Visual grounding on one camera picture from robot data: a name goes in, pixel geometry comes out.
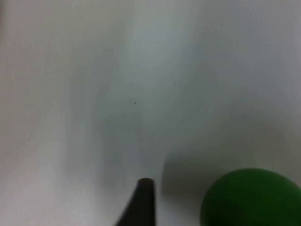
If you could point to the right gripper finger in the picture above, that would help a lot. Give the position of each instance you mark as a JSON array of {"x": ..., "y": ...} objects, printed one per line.
[{"x": 141, "y": 207}]

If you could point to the green ball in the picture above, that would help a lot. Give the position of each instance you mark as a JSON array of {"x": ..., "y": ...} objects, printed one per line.
[{"x": 251, "y": 200}]

